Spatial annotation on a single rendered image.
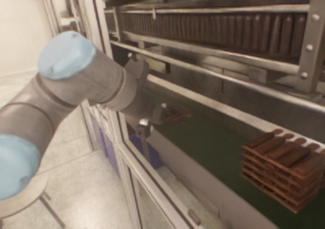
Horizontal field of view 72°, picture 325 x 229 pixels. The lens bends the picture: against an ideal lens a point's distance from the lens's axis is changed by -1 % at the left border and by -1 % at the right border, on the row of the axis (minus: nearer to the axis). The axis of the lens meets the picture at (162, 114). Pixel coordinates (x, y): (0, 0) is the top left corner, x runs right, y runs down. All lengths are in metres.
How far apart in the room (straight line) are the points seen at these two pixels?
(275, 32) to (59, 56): 0.36
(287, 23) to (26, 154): 0.43
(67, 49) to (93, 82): 0.06
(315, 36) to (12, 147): 0.41
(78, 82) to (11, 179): 0.17
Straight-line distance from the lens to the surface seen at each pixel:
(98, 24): 0.63
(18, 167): 0.32
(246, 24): 0.49
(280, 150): 0.39
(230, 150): 0.52
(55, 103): 0.42
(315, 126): 0.57
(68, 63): 0.38
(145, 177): 0.59
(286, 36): 0.44
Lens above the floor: 0.99
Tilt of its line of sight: 27 degrees down
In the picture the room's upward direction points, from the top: 6 degrees counter-clockwise
